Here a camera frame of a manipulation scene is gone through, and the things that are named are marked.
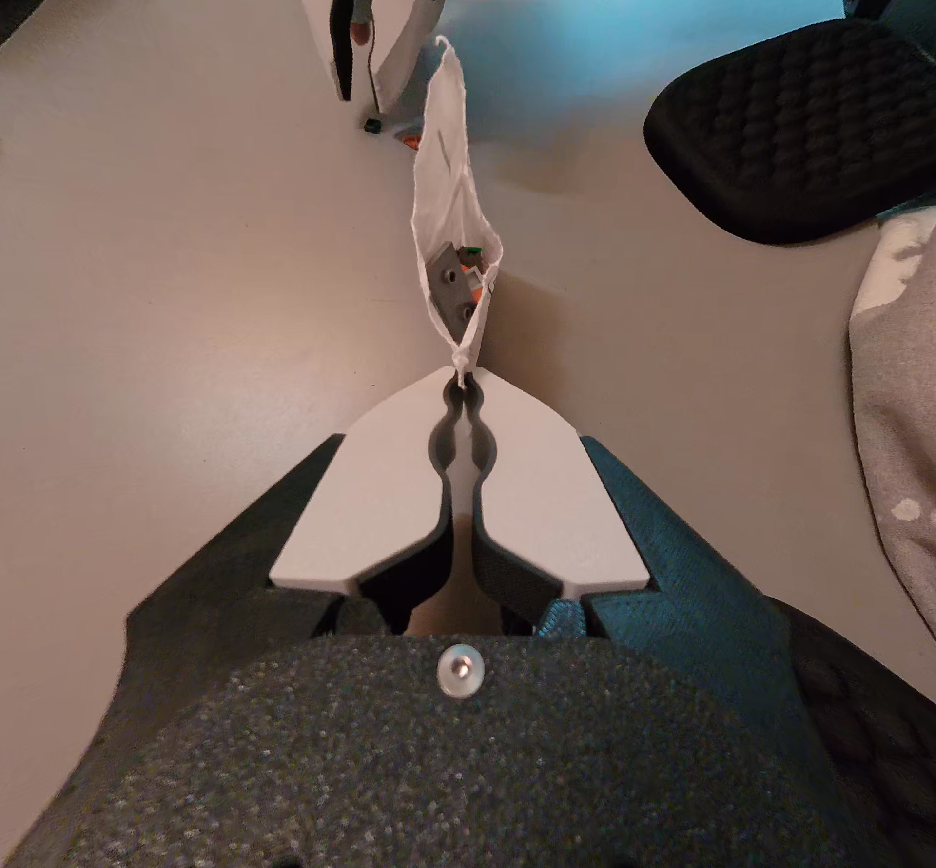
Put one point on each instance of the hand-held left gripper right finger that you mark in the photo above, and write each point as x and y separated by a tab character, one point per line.
563	502

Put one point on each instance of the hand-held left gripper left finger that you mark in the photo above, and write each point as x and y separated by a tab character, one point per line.
358	502

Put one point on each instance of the small printed paper bag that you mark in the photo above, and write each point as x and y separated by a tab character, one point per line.
442	173

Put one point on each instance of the dark grey two-hole plate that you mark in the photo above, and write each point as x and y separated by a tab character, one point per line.
453	298

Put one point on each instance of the dark green small tile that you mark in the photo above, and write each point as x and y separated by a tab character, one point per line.
374	125

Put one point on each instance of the person's grey printed sweater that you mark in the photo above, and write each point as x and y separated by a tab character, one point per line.
899	407

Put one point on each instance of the tiny orange bracket piece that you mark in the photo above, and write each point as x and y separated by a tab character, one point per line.
406	139

